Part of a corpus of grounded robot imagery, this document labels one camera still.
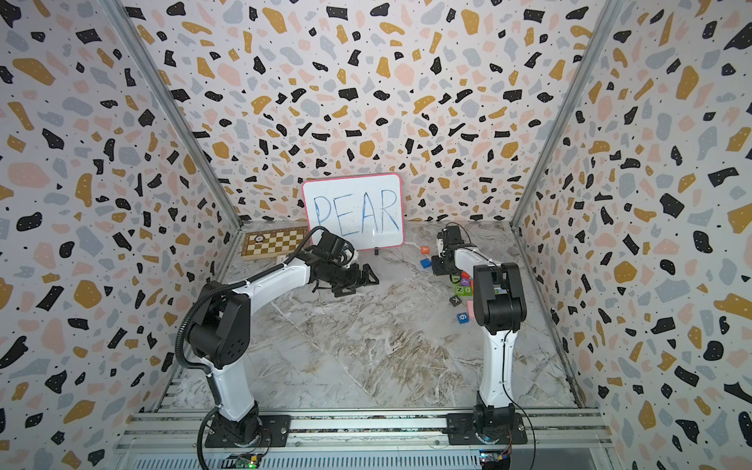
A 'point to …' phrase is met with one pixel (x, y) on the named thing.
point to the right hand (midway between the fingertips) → (443, 265)
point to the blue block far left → (426, 262)
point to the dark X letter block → (455, 301)
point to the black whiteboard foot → (376, 251)
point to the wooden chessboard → (275, 243)
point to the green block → (463, 291)
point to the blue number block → (463, 318)
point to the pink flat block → (471, 308)
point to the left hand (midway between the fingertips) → (373, 284)
